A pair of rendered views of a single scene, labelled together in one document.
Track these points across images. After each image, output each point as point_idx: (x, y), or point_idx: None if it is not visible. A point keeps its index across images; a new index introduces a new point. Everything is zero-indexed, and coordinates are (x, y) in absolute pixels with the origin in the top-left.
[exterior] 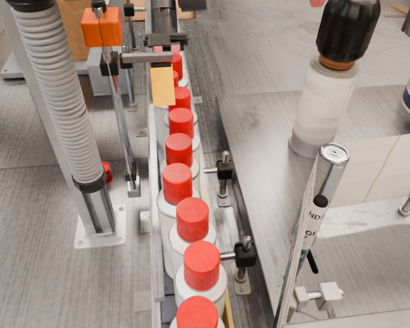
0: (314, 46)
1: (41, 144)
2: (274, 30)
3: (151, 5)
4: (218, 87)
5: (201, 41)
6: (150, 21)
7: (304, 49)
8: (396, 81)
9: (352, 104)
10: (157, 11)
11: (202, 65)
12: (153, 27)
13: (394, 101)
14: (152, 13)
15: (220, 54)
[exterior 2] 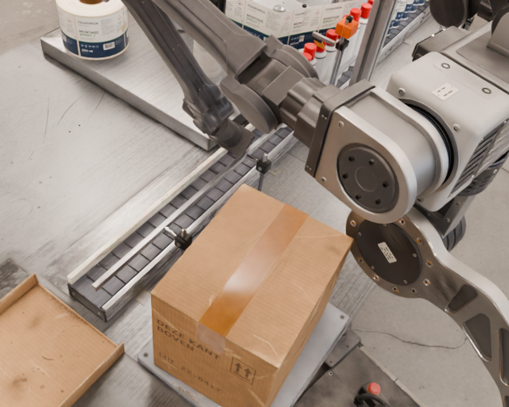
0: (20, 146)
1: (347, 209)
2: (3, 192)
3: (233, 128)
4: (174, 167)
5: (100, 234)
6: (193, 196)
7: (36, 149)
8: (48, 81)
9: (140, 76)
10: (234, 123)
11: (150, 199)
12: (239, 134)
13: (112, 60)
14: (235, 130)
15: (113, 200)
